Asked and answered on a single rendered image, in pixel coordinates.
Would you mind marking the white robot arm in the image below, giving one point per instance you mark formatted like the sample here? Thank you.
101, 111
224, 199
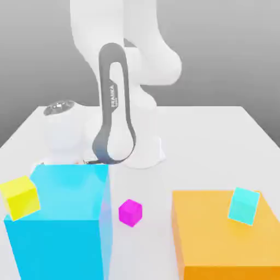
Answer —
140, 65

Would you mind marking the small magenta cube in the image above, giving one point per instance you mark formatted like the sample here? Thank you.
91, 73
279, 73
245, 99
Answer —
130, 212

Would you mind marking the small cyan cube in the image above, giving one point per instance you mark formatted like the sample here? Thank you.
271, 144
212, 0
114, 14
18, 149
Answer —
244, 205

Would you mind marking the small yellow cube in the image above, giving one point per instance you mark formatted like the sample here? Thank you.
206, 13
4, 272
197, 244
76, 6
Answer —
20, 198

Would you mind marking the large orange box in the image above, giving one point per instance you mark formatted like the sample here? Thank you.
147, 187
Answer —
207, 236

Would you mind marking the large blue box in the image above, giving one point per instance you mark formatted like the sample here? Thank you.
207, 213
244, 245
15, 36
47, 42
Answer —
54, 245

